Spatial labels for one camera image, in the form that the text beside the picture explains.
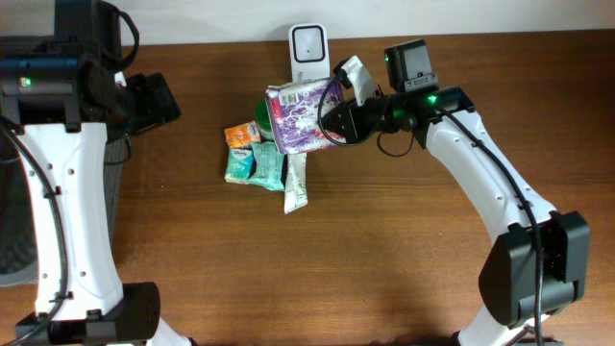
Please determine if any teal Kleenex tissue pack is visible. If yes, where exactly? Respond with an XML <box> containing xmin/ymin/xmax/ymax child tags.
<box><xmin>224</xmin><ymin>149</ymin><xmax>254</xmax><ymax>185</ymax></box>

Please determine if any teal snack pouch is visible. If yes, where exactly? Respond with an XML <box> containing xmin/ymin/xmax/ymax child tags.
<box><xmin>248</xmin><ymin>141</ymin><xmax>285</xmax><ymax>191</ymax></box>

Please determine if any white cream tube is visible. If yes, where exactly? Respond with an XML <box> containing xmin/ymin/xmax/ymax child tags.
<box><xmin>284</xmin><ymin>153</ymin><xmax>308</xmax><ymax>214</ymax></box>

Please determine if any orange Kleenex tissue pack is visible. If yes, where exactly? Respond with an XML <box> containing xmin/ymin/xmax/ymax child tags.
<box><xmin>224</xmin><ymin>121</ymin><xmax>261</xmax><ymax>149</ymax></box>

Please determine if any green lid jar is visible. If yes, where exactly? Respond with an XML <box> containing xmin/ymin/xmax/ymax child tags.
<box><xmin>255</xmin><ymin>100</ymin><xmax>275</xmax><ymax>141</ymax></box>

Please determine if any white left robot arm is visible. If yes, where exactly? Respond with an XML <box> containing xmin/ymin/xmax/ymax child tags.
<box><xmin>1</xmin><ymin>1</ymin><xmax>189</xmax><ymax>345</ymax></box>

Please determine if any white barcode scanner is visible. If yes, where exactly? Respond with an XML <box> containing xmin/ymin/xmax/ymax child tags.
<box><xmin>288</xmin><ymin>23</ymin><xmax>331</xmax><ymax>83</ymax></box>

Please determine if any red purple package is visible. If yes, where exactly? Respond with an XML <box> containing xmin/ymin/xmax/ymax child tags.
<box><xmin>265</xmin><ymin>78</ymin><xmax>334</xmax><ymax>155</ymax></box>

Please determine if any grey plastic basket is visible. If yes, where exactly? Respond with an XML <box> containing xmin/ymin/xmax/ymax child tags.
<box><xmin>1</xmin><ymin>134</ymin><xmax>126</xmax><ymax>287</ymax></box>

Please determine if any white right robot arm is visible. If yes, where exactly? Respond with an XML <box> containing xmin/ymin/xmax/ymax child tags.
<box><xmin>317</xmin><ymin>39</ymin><xmax>590</xmax><ymax>345</ymax></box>

